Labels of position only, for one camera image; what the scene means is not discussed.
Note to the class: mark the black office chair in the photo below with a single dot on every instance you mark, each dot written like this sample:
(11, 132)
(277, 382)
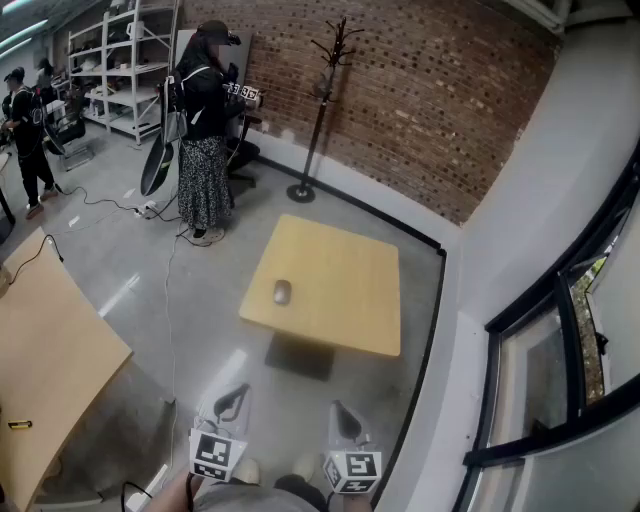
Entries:
(242, 155)
(70, 135)

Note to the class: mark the yellow black utility knife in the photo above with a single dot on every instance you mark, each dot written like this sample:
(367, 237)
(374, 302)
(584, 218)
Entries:
(20, 425)

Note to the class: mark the black window frame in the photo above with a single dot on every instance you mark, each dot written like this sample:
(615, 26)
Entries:
(560, 300)

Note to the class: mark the ceiling light strip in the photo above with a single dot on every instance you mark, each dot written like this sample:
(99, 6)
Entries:
(22, 29)
(15, 46)

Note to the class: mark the person's left forearm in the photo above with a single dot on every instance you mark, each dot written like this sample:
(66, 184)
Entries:
(175, 492)

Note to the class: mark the black coat rack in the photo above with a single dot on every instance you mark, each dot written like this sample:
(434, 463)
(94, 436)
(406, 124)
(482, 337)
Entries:
(320, 110)

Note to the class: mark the white metal shelving unit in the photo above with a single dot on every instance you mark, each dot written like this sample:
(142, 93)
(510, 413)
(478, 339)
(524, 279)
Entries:
(127, 75)

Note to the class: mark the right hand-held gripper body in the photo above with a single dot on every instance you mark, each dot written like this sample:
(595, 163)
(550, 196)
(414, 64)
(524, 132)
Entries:
(355, 470)

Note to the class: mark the grey computer mouse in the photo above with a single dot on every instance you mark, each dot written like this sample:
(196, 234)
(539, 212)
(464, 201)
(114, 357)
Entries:
(282, 292)

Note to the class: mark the person's white shoe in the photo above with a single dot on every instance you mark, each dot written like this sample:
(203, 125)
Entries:
(248, 470)

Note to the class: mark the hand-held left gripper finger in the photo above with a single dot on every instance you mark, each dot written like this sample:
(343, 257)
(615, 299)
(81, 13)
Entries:
(207, 407)
(245, 415)

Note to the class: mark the person's grey shirt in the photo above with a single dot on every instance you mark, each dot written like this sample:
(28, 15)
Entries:
(240, 500)

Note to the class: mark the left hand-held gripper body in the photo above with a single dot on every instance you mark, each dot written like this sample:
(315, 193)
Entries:
(215, 450)

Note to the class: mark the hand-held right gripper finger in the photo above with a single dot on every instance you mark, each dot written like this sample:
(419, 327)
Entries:
(366, 434)
(334, 430)

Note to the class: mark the white power strip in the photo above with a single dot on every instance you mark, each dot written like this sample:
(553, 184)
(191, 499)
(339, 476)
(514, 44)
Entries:
(144, 209)
(147, 487)

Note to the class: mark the small square wooden table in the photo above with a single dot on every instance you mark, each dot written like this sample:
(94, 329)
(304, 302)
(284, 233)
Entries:
(340, 290)

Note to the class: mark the black oval disc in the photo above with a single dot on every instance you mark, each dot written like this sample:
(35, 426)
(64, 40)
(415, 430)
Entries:
(155, 167)

